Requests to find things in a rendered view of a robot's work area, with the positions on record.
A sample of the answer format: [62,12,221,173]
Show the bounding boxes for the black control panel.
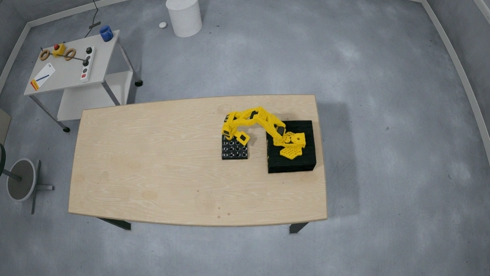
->
[222,135,247,160]

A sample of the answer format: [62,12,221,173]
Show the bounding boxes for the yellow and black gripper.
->
[221,127,250,146]

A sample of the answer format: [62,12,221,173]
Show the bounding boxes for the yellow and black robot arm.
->
[223,106,304,159]

